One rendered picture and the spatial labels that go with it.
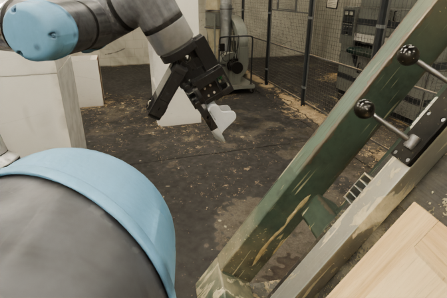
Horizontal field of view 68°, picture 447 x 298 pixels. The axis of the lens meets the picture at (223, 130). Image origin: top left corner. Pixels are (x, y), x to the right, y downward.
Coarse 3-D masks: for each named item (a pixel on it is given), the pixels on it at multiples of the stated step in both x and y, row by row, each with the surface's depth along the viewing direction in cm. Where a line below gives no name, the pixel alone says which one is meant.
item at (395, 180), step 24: (432, 144) 59; (384, 168) 65; (408, 168) 60; (384, 192) 62; (408, 192) 62; (360, 216) 64; (384, 216) 63; (336, 240) 66; (360, 240) 65; (312, 264) 68; (336, 264) 66; (288, 288) 70; (312, 288) 67
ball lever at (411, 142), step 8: (360, 104) 61; (368, 104) 61; (360, 112) 61; (368, 112) 61; (376, 120) 62; (384, 120) 62; (392, 128) 61; (400, 136) 61; (408, 136) 61; (416, 136) 60; (408, 144) 60; (416, 144) 60
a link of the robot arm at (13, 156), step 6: (0, 138) 73; (0, 144) 73; (0, 150) 72; (6, 150) 74; (0, 156) 72; (6, 156) 73; (12, 156) 74; (18, 156) 76; (0, 162) 71; (6, 162) 72; (12, 162) 73; (0, 168) 71
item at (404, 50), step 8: (400, 48) 60; (408, 48) 58; (416, 48) 58; (400, 56) 59; (408, 56) 58; (416, 56) 58; (400, 64) 61; (408, 64) 59; (416, 64) 60; (424, 64) 59; (432, 72) 59
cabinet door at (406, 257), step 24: (408, 216) 58; (432, 216) 55; (384, 240) 60; (408, 240) 56; (432, 240) 53; (360, 264) 61; (384, 264) 57; (408, 264) 54; (432, 264) 51; (336, 288) 63; (360, 288) 59; (384, 288) 56; (408, 288) 52; (432, 288) 50
